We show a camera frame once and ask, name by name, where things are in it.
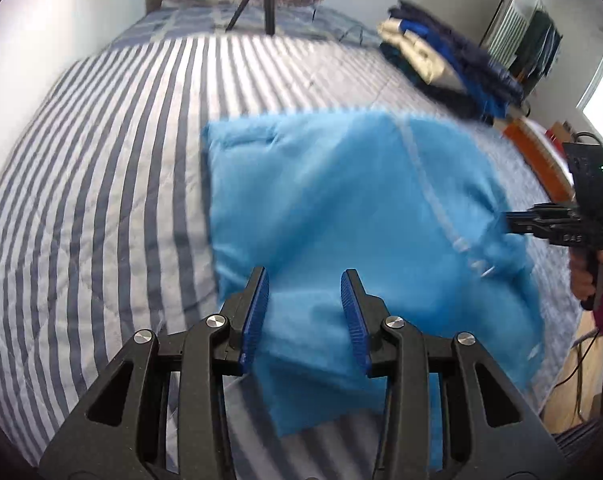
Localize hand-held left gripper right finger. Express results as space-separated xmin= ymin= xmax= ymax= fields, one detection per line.
xmin=340 ymin=268 xmax=567 ymax=480

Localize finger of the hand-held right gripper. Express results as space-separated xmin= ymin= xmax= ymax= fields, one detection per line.
xmin=504 ymin=202 xmax=577 ymax=241

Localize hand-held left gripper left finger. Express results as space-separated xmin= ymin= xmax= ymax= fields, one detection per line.
xmin=39 ymin=266 xmax=271 ymax=480

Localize light blue jacket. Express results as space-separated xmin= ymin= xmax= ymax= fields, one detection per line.
xmin=202 ymin=110 xmax=547 ymax=471

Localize pile of folded clothes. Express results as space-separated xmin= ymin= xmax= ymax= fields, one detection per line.
xmin=389 ymin=0 xmax=525 ymax=106

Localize black metal clothes rack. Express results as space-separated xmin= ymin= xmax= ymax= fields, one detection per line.
xmin=481 ymin=0 xmax=565 ymax=116

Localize person's right hand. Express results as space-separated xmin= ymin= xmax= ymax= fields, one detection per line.
xmin=569 ymin=247 xmax=603 ymax=306

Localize red box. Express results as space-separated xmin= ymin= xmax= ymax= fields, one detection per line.
xmin=545 ymin=127 xmax=575 ymax=157

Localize dark blue hanging garments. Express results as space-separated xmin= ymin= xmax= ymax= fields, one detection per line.
xmin=536 ymin=25 xmax=565 ymax=86

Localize folded black garment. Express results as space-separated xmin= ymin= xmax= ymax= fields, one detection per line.
xmin=381 ymin=42 xmax=492 ymax=123

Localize dark green hanging garment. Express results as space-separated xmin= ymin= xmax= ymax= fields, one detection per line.
xmin=511 ymin=10 xmax=555 ymax=81

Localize green white striped cloth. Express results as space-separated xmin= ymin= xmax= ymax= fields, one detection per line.
xmin=486 ymin=0 xmax=532 ymax=68

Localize folded royal blue garment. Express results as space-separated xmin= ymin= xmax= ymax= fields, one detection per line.
xmin=401 ymin=20 xmax=507 ymax=111

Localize folded cream garment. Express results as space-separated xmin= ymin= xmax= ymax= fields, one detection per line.
xmin=378 ymin=19 xmax=452 ymax=86

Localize blue white striped quilt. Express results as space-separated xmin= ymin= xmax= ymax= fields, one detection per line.
xmin=0 ymin=32 xmax=582 ymax=476

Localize person's legs in striped pants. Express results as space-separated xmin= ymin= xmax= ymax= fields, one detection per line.
xmin=554 ymin=420 xmax=603 ymax=461

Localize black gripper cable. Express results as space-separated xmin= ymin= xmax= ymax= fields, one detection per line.
xmin=554 ymin=330 xmax=602 ymax=411

